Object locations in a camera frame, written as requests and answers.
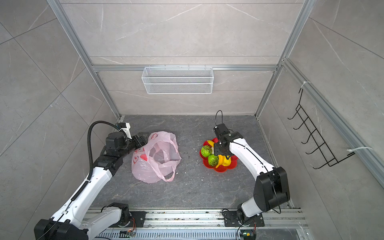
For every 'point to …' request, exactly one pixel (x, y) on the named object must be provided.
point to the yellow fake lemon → (227, 162)
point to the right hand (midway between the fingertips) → (222, 149)
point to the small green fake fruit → (206, 150)
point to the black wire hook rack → (330, 159)
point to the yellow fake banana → (222, 161)
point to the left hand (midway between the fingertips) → (143, 132)
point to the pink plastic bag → (158, 160)
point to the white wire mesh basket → (192, 80)
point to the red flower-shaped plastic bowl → (221, 168)
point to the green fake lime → (213, 160)
